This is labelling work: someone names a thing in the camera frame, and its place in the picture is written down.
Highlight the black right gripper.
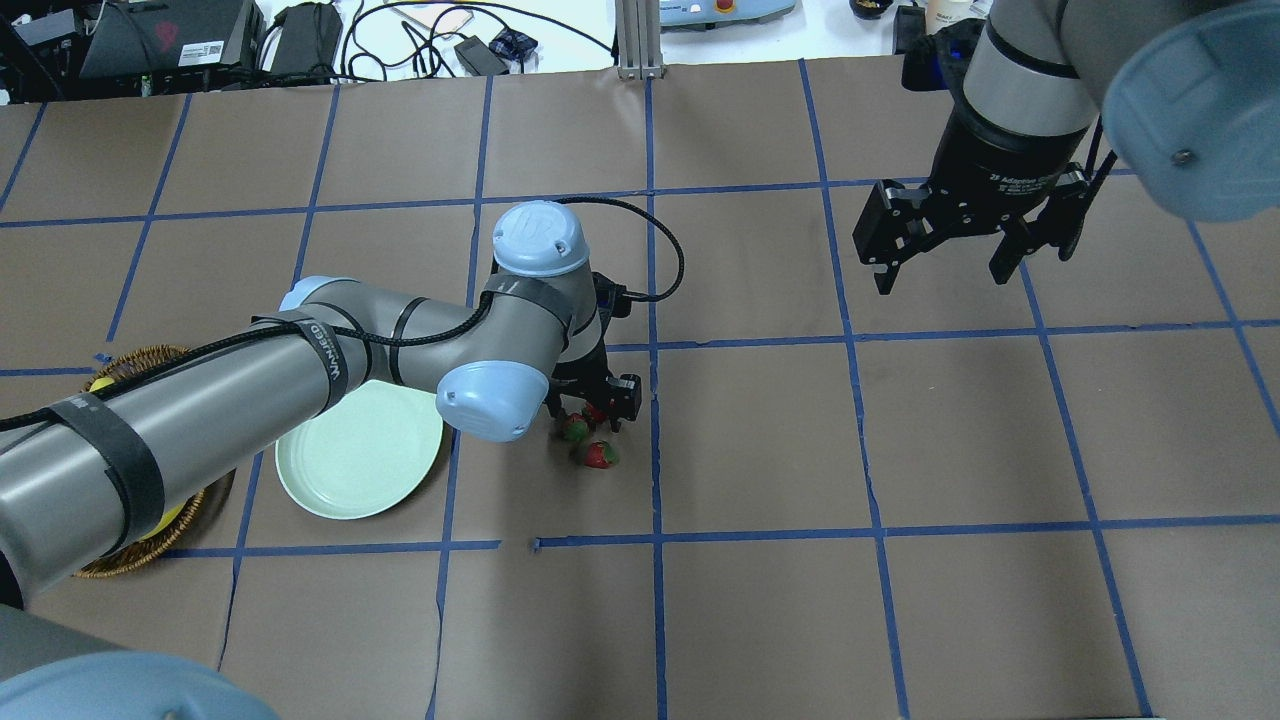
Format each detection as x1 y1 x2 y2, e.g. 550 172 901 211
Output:
852 96 1091 296

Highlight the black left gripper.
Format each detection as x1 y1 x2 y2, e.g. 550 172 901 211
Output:
545 338 643 433

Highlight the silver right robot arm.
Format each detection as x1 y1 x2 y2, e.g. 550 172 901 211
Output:
852 1 1279 295

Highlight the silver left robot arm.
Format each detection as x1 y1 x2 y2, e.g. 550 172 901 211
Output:
1 197 641 719

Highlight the light green plate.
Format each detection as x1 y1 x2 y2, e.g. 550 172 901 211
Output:
274 380 444 521

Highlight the black power adapter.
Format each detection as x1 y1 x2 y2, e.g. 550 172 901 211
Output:
454 36 509 77

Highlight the wicker basket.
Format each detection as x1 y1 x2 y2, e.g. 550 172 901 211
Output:
74 345 234 579

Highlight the black power brick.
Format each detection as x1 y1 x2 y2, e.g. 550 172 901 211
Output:
264 3 343 85

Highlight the black laptop red logo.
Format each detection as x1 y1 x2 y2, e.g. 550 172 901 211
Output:
79 1 264 81

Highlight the aluminium frame post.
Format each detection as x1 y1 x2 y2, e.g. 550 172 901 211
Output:
614 0 666 81

